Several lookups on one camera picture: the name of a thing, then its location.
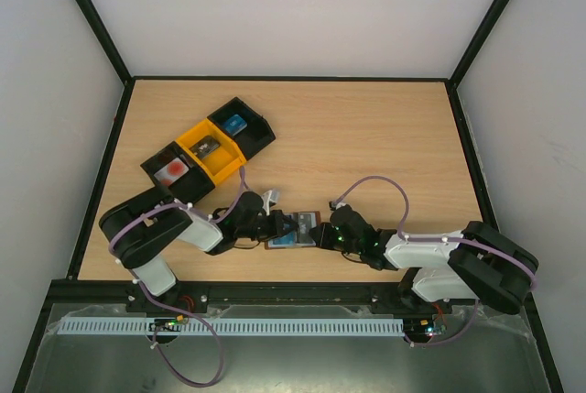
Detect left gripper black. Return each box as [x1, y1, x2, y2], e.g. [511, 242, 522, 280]
[236, 210, 298, 242]

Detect brown leather card holder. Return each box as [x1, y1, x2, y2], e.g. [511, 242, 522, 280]
[265, 212, 320, 250]

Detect white red card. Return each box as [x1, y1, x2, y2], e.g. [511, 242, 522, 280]
[154, 158, 189, 187]

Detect blue vip card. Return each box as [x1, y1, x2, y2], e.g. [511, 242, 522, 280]
[267, 233, 297, 248]

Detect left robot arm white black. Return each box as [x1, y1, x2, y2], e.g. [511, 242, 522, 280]
[99, 188, 298, 297]

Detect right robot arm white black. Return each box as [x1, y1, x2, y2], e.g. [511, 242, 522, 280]
[309, 205, 539, 315]

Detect dark grey card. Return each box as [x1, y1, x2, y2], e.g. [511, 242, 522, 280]
[190, 136, 221, 159]

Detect yellow plastic bin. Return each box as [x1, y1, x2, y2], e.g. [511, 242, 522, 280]
[175, 119, 246, 185]

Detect black plastic bin near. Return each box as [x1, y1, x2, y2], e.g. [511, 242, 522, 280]
[141, 142, 215, 203]

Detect black plastic bin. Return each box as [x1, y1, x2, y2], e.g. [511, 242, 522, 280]
[141, 142, 215, 203]
[208, 97, 276, 160]

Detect black plastic bin far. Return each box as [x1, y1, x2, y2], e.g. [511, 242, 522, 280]
[208, 97, 276, 160]

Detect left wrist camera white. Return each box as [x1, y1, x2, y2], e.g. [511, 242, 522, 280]
[262, 189, 280, 214]

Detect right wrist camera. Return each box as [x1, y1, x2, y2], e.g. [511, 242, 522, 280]
[329, 199, 346, 212]

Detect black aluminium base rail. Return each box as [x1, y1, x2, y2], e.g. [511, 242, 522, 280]
[43, 278, 534, 321]

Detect purple cable left base loop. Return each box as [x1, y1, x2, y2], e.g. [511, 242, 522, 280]
[136, 282, 225, 387]

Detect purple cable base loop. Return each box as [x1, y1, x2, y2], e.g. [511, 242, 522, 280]
[403, 299, 480, 350]
[136, 282, 225, 387]

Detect purple cable right base loop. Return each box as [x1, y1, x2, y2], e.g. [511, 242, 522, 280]
[403, 299, 480, 350]

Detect light blue slotted cable duct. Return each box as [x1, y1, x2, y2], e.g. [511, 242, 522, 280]
[57, 317, 404, 337]

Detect black frame post right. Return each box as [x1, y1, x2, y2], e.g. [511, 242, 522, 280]
[449, 0, 539, 88]

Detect black frame post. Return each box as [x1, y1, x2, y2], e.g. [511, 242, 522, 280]
[48, 0, 134, 87]
[449, 0, 539, 88]

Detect black frame post left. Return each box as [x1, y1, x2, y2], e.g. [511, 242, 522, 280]
[48, 0, 134, 87]

